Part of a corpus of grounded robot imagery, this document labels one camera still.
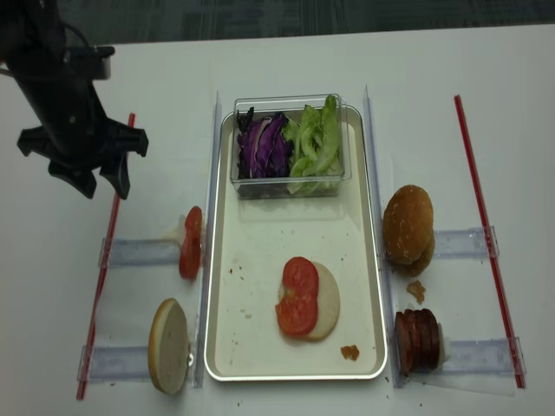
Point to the white pusher block sausage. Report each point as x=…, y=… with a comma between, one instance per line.
x=443, y=344

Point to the brown bun top front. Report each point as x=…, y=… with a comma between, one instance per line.
x=407, y=224

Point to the left red strip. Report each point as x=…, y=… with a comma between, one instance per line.
x=90, y=342

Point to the left lower clear rail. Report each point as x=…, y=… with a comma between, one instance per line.
x=103, y=364

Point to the right long clear rail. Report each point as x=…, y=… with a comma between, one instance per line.
x=384, y=270

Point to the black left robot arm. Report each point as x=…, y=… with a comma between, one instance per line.
x=33, y=40

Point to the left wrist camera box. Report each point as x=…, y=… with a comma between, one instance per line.
x=91, y=63

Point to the right upper clear rail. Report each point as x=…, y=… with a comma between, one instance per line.
x=478, y=243

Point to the upright bun half left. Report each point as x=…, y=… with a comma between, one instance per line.
x=168, y=348

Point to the brown bun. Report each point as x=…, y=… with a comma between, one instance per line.
x=407, y=224
x=419, y=265

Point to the green lettuce leaves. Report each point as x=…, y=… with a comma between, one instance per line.
x=316, y=140

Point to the right lower clear rail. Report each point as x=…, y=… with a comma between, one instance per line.
x=492, y=356

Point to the brown bun top rear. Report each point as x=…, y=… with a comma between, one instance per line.
x=419, y=265

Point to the purple cabbage leaves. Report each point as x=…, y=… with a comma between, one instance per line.
x=263, y=152

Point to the red strip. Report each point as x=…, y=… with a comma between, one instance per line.
x=518, y=366
x=90, y=342

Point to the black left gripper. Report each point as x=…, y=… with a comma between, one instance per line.
x=76, y=133

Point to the right red strip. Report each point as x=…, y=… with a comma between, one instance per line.
x=518, y=366

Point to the brown crumb on tray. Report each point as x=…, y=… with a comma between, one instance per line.
x=350, y=352

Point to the sliced dark red sausage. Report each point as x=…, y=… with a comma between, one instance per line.
x=418, y=340

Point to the white metal tray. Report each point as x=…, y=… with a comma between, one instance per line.
x=251, y=242

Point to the red tomato slice rear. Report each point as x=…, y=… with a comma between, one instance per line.
x=190, y=255

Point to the brown crumb on table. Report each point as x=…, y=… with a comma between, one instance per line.
x=417, y=290

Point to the clear plastic salad container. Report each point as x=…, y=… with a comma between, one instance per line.
x=291, y=107

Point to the white bun slice on tray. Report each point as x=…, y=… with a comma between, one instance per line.
x=328, y=301

